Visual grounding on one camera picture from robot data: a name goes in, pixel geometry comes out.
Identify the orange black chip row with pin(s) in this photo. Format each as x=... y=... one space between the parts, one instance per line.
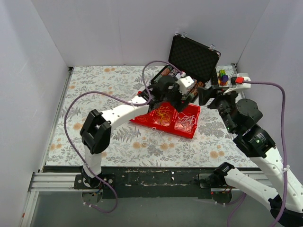
x=198 y=85

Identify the red compartment tray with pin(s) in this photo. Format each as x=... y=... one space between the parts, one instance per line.
x=167 y=119

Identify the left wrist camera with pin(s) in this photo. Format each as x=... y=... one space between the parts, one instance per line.
x=185 y=83

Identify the black remote control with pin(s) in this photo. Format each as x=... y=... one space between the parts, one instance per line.
x=214 y=78

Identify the colourful block toy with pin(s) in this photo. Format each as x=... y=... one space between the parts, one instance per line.
x=222 y=78

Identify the floral table mat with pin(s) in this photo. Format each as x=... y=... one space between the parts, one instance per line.
x=132 y=144

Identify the purple poker chip row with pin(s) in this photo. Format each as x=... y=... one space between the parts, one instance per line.
x=174 y=73

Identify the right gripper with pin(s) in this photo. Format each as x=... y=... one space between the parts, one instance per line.
x=215 y=98

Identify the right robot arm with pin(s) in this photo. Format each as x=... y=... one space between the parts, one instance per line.
x=284 y=199

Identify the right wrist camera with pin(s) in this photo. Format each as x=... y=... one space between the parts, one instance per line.
x=238 y=83

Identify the black poker chip case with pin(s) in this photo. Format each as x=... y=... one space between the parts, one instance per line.
x=195 y=59

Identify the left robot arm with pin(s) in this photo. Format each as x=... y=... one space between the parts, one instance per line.
x=98 y=126

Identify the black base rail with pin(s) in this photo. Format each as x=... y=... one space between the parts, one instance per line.
x=154 y=182

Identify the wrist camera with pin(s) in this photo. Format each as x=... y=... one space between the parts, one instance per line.
x=238 y=83
x=185 y=83

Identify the green poker chip row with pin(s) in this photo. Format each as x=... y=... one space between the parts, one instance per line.
x=164 y=72

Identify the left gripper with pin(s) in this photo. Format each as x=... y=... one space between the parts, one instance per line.
x=176 y=101

